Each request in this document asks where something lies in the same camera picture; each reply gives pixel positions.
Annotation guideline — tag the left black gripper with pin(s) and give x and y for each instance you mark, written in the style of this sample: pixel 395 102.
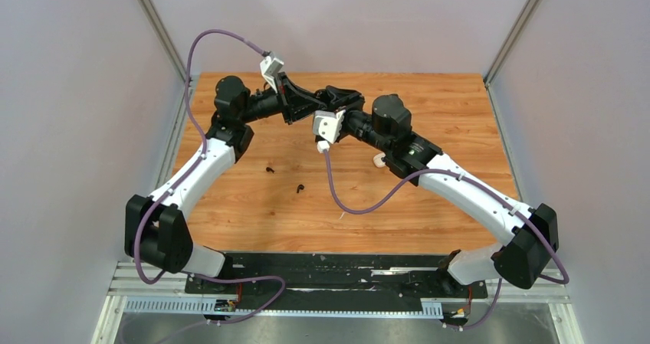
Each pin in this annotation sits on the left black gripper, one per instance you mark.
pixel 299 106

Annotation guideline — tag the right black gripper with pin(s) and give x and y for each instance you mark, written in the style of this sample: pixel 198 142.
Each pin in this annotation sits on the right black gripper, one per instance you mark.
pixel 347 102

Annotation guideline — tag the white earbud charging case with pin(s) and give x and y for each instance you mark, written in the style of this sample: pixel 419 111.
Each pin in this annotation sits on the white earbud charging case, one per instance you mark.
pixel 379 160

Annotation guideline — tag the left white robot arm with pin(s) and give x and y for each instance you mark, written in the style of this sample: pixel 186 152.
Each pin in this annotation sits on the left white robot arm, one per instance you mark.
pixel 156 230

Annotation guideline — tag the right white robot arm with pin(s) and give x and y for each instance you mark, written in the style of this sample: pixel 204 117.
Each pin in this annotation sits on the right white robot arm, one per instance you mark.
pixel 526 237

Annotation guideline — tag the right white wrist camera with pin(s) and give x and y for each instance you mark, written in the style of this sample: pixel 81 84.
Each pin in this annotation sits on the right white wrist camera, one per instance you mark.
pixel 327 127

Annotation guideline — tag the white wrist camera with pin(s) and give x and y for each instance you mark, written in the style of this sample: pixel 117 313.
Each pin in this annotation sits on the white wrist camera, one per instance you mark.
pixel 270 67
pixel 327 127

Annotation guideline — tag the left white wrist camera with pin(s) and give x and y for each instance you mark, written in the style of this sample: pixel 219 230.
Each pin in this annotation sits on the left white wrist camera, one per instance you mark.
pixel 270 67

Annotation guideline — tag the right aluminium frame post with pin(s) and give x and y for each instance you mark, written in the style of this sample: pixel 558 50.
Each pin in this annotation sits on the right aluminium frame post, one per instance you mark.
pixel 511 39

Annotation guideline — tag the aluminium frame post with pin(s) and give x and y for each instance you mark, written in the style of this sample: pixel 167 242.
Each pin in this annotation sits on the aluminium frame post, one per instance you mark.
pixel 164 38
pixel 511 39

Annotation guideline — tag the left aluminium frame post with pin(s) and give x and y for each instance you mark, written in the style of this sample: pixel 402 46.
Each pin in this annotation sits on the left aluminium frame post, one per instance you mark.
pixel 164 38

